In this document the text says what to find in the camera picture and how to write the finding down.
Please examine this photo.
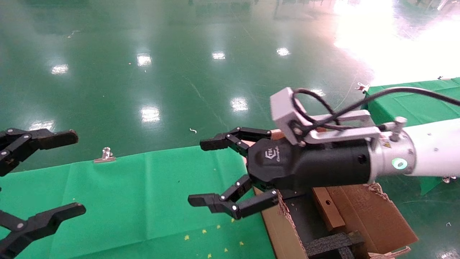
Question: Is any black camera cable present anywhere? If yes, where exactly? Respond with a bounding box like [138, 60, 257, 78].
[291, 86, 460, 132]

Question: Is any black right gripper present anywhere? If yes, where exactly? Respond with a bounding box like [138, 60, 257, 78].
[187, 126, 373, 220]

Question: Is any small brown cardboard box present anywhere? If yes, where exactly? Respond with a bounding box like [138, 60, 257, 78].
[312, 186, 346, 233]

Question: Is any large open cardboard carton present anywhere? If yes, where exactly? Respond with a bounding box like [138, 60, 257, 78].
[252, 129, 419, 259]

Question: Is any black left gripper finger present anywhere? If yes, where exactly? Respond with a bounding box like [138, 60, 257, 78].
[0, 203, 87, 258]
[0, 128, 80, 177]

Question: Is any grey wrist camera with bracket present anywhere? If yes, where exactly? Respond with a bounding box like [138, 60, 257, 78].
[270, 87, 382, 146]

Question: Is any black foam insert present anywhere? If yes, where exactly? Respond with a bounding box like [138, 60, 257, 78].
[305, 231, 365, 259]

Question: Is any large green tablecloth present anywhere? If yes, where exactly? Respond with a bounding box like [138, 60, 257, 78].
[0, 146, 276, 259]

